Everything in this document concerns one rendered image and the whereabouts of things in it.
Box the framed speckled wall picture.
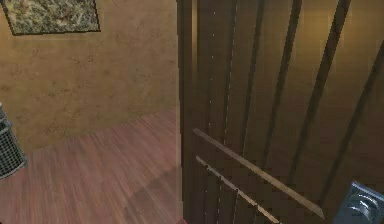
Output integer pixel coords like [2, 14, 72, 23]
[0, 0, 102, 37]

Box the silver door handle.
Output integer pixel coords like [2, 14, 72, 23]
[331, 181, 384, 224]

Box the black mesh waste bin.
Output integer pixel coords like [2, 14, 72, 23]
[0, 103, 28, 181]

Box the dark brown wooden door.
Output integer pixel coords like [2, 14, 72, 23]
[176, 0, 384, 224]

